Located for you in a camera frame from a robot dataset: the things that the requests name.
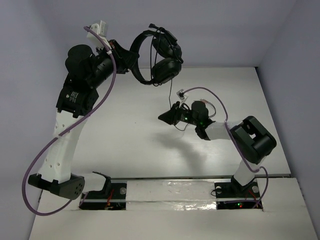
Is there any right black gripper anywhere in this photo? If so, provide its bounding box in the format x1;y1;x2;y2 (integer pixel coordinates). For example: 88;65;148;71
158;101;200;127

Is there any thin black headphone cable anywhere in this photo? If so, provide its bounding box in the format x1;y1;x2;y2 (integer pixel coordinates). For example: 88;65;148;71
149;24;218;131

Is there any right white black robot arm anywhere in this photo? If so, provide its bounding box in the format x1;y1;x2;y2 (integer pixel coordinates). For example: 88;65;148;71
158;100;277;197

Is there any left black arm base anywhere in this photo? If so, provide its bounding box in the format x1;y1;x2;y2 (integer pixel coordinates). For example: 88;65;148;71
78;182;127;211

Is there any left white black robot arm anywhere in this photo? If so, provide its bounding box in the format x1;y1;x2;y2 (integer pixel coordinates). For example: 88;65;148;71
28;40;139;200

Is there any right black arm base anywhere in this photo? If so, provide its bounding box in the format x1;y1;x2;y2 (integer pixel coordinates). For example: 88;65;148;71
210;181;263;210

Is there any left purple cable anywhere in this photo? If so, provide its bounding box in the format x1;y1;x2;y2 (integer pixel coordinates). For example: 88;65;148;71
21;25;117;216

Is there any purple cable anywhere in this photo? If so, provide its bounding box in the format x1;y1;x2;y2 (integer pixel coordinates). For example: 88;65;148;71
181;86;270;210
21;25;117;216

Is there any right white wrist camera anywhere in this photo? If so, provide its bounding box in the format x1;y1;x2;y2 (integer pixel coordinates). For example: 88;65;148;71
176;89;189;105

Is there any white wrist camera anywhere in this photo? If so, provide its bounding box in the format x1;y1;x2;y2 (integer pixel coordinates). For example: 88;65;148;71
85;20;108;49
176;89;189;105

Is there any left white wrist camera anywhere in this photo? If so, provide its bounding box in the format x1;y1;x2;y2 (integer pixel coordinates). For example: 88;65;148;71
85;20;108;49

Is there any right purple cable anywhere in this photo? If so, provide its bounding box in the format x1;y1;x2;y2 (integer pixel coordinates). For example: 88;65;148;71
181;86;270;210

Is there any aluminium mounting rail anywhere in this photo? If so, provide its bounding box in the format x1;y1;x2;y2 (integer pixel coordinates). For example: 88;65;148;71
111;174;293;181

